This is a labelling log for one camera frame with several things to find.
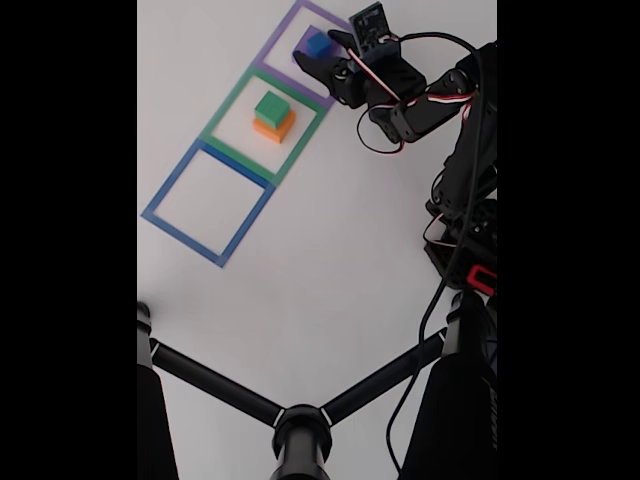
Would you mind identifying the small blue cube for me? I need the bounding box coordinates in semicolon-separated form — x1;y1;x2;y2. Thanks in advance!
305;32;334;58

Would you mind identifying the green cube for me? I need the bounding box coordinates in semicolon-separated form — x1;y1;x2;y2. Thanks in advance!
253;90;292;127

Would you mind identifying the orange block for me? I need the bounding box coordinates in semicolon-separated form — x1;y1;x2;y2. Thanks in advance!
252;110;298;145

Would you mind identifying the large purple block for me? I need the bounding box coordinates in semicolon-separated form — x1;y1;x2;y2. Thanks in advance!
290;24;347;71

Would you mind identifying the purple tape square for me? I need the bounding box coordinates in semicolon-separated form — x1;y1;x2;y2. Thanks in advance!
253;0;359;110

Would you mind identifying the green tape square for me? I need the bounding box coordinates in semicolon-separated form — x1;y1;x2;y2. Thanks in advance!
199;63;329;187

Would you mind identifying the red clamp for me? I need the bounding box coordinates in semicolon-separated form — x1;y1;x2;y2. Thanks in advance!
465;266;498;297

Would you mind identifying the blue tape square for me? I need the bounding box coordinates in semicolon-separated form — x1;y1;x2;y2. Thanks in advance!
141;139;276;269

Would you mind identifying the black tripod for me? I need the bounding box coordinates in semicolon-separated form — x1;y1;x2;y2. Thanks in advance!
137;299;498;480

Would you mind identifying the red white servo cable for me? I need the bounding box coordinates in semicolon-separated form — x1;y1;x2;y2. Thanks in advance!
422;212;466;251
344;42;477;110

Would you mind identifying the blue camera circuit board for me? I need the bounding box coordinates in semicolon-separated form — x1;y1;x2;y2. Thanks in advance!
348;1;404;57

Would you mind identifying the thin black looped cable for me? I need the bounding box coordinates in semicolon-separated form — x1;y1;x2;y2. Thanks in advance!
355;105;406;156

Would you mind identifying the long black cable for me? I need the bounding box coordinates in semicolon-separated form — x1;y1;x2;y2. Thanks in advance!
384;32;490;480

